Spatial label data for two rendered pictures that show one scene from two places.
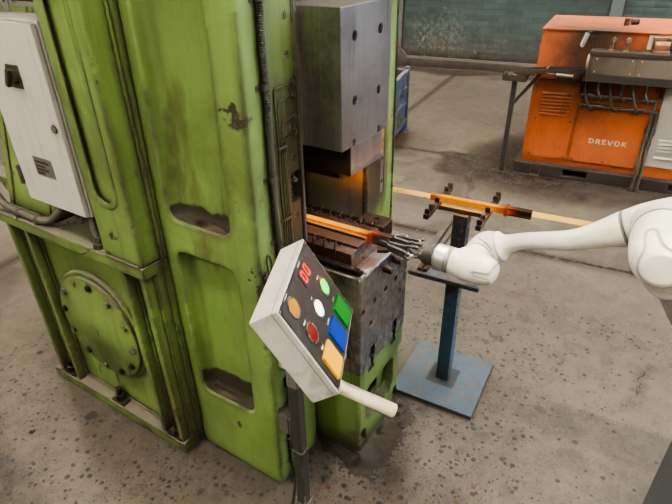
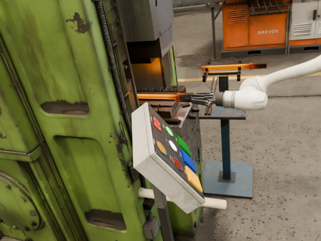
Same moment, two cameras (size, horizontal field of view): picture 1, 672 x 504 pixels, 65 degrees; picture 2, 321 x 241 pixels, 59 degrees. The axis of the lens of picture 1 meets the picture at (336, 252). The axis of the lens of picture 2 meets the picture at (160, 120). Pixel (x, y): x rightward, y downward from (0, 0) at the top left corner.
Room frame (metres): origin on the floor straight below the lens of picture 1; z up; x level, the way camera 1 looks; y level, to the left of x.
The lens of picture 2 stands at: (0.28, 0.21, 1.70)
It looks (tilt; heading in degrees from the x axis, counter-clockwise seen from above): 30 degrees down; 351
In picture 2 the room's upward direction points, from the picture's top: 10 degrees counter-clockwise
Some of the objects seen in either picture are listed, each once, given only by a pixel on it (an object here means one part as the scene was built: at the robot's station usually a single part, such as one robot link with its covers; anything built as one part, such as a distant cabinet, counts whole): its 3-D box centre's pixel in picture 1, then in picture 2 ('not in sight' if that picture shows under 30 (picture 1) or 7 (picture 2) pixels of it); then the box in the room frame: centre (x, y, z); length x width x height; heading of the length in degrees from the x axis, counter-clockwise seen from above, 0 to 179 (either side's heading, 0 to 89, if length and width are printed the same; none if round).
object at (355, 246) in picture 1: (317, 233); (141, 104); (1.74, 0.07, 0.96); 0.42 x 0.20 x 0.09; 57
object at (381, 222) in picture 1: (374, 226); (175, 93); (1.81, -0.15, 0.95); 0.12 x 0.08 x 0.06; 57
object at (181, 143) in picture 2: (340, 311); (182, 146); (1.20, -0.01, 1.01); 0.07 x 0.05 x 0.07; 172
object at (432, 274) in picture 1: (457, 258); (224, 103); (1.94, -0.53, 0.71); 0.40 x 0.30 x 0.02; 150
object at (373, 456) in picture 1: (372, 433); (197, 223); (1.60, -0.14, 0.01); 0.58 x 0.39 x 0.01; 147
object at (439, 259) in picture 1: (442, 257); (229, 99); (1.50, -0.36, 0.99); 0.09 x 0.06 x 0.09; 147
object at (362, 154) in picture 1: (313, 142); (128, 43); (1.74, 0.07, 1.32); 0.42 x 0.20 x 0.10; 57
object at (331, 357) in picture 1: (331, 359); (192, 179); (1.00, 0.02, 1.01); 0.07 x 0.05 x 0.07; 172
